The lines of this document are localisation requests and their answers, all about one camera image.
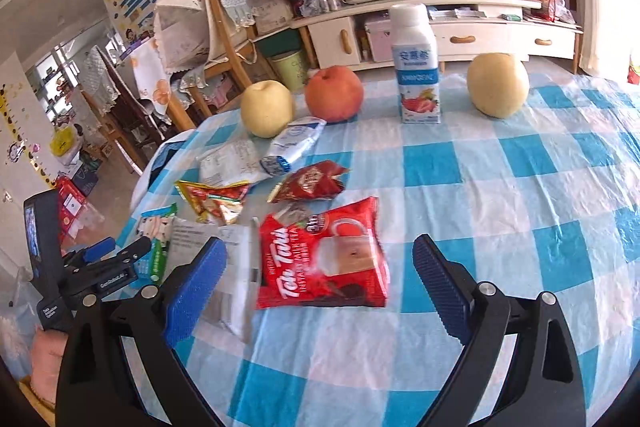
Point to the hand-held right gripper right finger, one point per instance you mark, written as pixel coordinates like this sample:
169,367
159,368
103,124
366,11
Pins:
442,289

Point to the yellow pear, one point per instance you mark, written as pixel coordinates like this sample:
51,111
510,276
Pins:
267,108
498,84

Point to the white yogurt drink bottle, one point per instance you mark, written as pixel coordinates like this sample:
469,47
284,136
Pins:
415,62

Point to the green and white wrapper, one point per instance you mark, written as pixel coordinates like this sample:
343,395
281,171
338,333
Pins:
157,227

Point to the person's left hand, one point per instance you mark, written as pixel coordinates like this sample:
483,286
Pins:
47,357

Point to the white plastic wrapper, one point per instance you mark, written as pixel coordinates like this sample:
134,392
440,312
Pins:
230,162

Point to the yellow plastic bag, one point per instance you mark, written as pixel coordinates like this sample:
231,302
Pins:
63,142

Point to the dark red snack wrapper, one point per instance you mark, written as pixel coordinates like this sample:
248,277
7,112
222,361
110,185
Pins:
310,182

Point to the clear plastic bag with paper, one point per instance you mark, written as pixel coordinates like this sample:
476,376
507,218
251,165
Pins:
237,267

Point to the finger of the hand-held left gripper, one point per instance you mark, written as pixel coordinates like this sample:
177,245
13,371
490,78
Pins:
100,248
132,252

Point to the large red milk tea packet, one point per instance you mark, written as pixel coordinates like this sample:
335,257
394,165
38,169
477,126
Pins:
320,267

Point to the white and blue wrapper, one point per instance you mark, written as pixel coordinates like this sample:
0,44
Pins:
295,139

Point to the white television cabinet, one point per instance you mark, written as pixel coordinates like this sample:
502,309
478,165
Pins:
500,39

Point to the dark wooden dining chair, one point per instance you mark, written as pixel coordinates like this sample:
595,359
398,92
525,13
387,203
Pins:
125,117

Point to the pack of drink cans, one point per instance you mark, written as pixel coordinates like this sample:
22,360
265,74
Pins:
320,3

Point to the red gift bags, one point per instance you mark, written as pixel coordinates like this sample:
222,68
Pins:
70,202

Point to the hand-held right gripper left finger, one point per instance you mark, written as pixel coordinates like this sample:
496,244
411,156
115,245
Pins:
197,292

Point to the green waste bin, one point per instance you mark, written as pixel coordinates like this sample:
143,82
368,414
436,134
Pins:
290,69

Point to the blue checked tablecloth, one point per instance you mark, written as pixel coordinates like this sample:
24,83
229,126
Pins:
500,207

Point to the red apple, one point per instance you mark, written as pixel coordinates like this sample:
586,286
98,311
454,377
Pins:
334,93

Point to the pink metal case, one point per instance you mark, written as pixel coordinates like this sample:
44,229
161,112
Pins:
377,39

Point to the white cardboard box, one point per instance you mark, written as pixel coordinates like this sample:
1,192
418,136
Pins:
270,12

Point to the red and gold snack wrapper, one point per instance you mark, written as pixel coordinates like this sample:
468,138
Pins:
215,202

